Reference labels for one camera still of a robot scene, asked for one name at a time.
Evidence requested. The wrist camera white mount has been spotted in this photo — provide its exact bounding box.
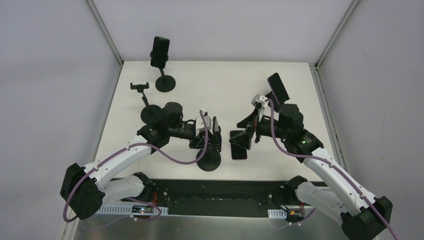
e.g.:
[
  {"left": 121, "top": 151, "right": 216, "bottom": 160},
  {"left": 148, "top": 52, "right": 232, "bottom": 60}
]
[
  {"left": 195, "top": 109, "right": 213, "bottom": 135},
  {"left": 250, "top": 94, "right": 269, "bottom": 118}
]

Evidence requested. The black folding phone stand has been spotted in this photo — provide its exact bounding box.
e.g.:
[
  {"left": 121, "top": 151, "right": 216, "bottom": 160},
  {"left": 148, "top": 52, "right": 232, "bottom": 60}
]
[{"left": 265, "top": 91, "right": 276, "bottom": 105}]

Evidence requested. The right controller board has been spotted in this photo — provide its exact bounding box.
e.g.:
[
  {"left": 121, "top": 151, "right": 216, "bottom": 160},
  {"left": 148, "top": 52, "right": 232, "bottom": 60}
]
[{"left": 267, "top": 209, "right": 305, "bottom": 219}]

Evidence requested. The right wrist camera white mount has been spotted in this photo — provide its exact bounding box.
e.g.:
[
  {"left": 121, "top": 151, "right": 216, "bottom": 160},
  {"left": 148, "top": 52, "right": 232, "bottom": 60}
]
[{"left": 250, "top": 94, "right": 269, "bottom": 118}]

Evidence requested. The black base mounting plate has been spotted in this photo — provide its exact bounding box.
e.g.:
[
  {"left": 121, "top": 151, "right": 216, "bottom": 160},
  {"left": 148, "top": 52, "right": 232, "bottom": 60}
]
[{"left": 136, "top": 179, "right": 301, "bottom": 218}]

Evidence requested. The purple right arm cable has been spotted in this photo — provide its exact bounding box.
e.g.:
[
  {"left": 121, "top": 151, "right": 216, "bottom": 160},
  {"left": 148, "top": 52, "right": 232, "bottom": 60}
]
[{"left": 267, "top": 98, "right": 400, "bottom": 240}]

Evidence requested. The front aluminium frame rail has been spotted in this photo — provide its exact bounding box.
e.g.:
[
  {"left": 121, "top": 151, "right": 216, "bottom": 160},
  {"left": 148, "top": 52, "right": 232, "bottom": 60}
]
[{"left": 63, "top": 199, "right": 350, "bottom": 240}]

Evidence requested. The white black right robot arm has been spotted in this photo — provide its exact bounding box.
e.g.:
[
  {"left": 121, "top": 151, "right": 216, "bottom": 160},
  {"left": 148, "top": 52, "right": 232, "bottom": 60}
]
[{"left": 229, "top": 101, "right": 399, "bottom": 240}]

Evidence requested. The black round-base phone stand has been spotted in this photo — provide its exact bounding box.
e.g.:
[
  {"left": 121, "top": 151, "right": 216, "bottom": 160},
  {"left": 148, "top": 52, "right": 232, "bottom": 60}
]
[{"left": 130, "top": 82, "right": 162, "bottom": 124}]

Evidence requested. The right aluminium frame rail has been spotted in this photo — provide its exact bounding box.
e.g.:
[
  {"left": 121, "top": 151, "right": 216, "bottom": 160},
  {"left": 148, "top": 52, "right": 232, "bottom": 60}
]
[{"left": 308, "top": 0, "right": 362, "bottom": 173}]

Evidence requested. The left controller board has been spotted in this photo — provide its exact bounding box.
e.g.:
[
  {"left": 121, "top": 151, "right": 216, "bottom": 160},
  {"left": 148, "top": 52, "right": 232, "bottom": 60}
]
[{"left": 96, "top": 203, "right": 160, "bottom": 216}]

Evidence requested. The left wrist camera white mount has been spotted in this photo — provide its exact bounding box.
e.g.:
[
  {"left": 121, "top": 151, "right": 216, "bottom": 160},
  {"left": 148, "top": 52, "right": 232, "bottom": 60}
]
[{"left": 195, "top": 109, "right": 213, "bottom": 135}]

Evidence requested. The controller board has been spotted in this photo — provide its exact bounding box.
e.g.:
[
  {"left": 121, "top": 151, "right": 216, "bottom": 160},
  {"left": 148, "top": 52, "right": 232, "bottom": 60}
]
[
  {"left": 267, "top": 209, "right": 305, "bottom": 219},
  {"left": 96, "top": 203, "right": 160, "bottom": 216}
]

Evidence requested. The purple phone on folding stand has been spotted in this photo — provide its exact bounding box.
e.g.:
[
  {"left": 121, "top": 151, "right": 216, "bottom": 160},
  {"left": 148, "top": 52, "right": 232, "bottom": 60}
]
[{"left": 267, "top": 72, "right": 290, "bottom": 105}]

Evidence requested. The aluminium table edge rail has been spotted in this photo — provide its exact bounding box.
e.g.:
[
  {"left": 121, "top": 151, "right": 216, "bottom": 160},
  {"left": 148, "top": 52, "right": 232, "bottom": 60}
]
[{"left": 84, "top": 0, "right": 124, "bottom": 162}]

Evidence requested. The purple phone with black screen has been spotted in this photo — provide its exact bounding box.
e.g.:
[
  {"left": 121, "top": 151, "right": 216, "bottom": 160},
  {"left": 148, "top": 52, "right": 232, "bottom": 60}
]
[{"left": 229, "top": 130, "right": 248, "bottom": 161}]

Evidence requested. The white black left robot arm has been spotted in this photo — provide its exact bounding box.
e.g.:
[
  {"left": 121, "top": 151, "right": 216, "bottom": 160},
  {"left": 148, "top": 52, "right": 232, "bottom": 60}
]
[{"left": 60, "top": 106, "right": 222, "bottom": 223}]

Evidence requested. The aluminium frame rail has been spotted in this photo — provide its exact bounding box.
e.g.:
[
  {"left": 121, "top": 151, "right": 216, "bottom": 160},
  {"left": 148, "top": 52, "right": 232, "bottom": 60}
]
[
  {"left": 308, "top": 0, "right": 362, "bottom": 173},
  {"left": 63, "top": 199, "right": 350, "bottom": 240}
]

